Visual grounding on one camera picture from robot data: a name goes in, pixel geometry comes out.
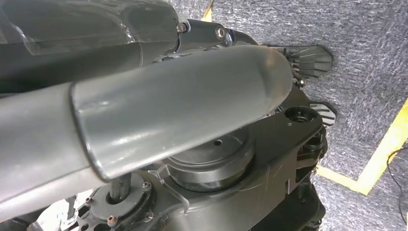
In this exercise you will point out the black ribbed robot foot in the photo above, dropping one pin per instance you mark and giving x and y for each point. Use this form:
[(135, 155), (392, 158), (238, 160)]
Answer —
[(312, 59)]

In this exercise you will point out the yellow floor tape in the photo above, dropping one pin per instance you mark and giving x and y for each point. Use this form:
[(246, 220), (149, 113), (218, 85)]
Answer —
[(376, 162)]

